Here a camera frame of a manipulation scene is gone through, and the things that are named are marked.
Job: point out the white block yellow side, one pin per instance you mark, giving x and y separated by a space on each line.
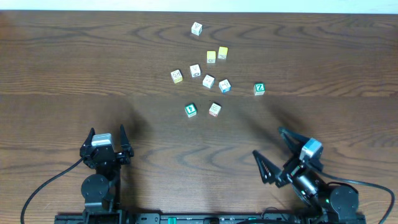
176 76

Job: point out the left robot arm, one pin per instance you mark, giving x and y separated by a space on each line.
102 189

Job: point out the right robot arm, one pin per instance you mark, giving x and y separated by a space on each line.
337 201

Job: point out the green lightning block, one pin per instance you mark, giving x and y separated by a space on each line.
190 110

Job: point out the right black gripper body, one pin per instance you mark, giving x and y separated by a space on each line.
293 168

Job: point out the yellow block right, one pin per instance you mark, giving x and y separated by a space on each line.
222 53

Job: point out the white block centre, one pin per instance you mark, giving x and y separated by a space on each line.
208 81

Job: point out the green Z block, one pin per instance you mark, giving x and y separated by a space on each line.
259 89

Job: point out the far white block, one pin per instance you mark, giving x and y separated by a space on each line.
196 28

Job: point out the white block black drawing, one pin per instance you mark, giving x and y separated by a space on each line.
195 70

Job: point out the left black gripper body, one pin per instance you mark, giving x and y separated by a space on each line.
106 154

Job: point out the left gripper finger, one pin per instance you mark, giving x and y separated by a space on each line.
87 142
125 144

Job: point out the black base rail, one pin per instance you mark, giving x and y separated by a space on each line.
155 218

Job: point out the white block red side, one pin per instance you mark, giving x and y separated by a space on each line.
214 109

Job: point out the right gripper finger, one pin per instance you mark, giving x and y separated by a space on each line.
295 142
269 172

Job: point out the white block blue side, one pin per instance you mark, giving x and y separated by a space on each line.
224 86

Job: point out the yellow block left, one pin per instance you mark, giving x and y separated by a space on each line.
211 56

